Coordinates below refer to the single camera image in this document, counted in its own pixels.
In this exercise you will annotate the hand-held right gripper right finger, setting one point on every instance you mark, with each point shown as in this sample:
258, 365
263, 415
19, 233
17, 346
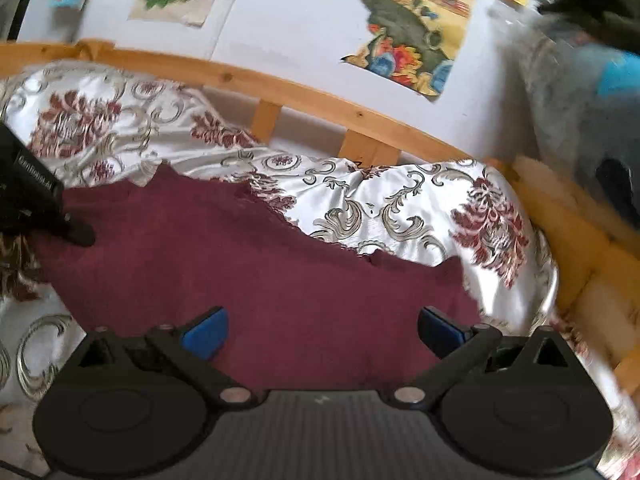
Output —
440, 332

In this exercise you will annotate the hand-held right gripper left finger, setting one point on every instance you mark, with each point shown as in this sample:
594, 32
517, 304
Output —
206, 334

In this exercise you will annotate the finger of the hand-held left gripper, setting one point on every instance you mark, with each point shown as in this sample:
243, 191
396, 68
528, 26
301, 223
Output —
77, 230

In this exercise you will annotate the maroon long-sleeve shirt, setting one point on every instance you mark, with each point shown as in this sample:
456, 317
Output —
250, 280

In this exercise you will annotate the white floral satin blanket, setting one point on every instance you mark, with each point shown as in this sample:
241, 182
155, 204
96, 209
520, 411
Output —
400, 210

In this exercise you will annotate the clear plastic bag of bedding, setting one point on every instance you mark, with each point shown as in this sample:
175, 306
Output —
585, 125

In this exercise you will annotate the dark cloth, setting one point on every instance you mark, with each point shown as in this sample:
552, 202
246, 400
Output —
600, 5

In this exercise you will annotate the wooden bed frame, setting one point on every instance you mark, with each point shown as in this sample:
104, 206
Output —
300, 95

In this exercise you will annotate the landscape wall poster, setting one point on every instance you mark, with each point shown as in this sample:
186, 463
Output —
415, 25

